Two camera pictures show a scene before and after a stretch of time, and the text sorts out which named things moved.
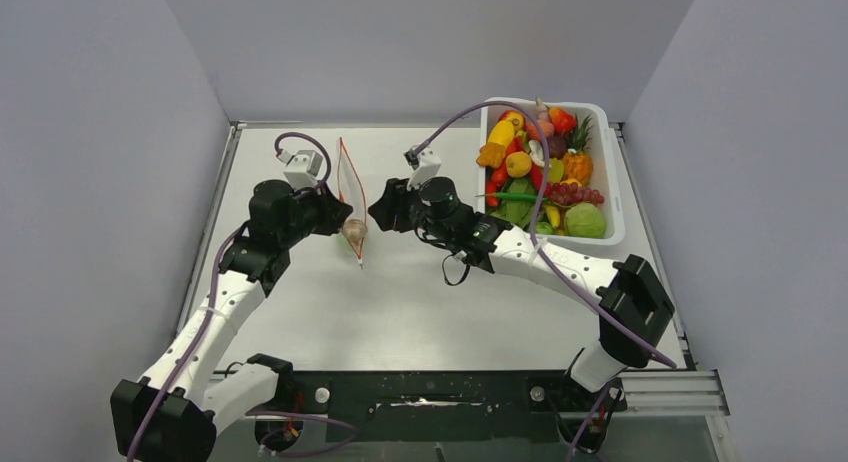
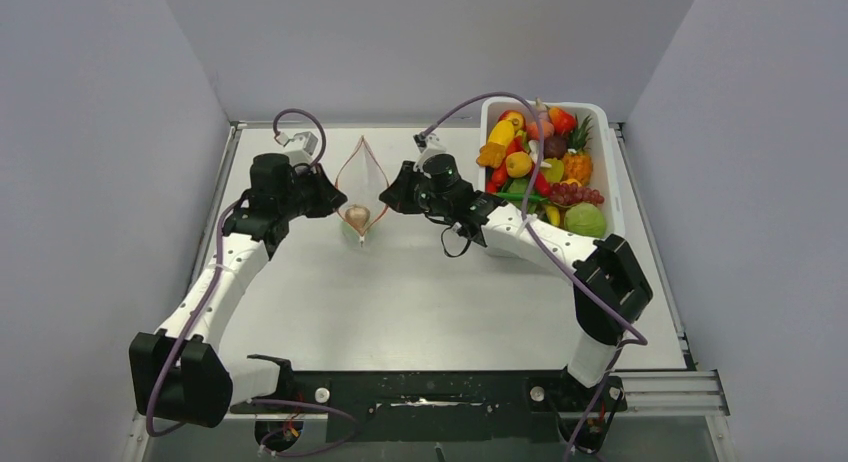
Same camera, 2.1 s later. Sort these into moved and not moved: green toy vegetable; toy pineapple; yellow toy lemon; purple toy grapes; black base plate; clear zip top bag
Moved: clear zip top bag; green toy vegetable
Not moved: black base plate; purple toy grapes; yellow toy lemon; toy pineapple
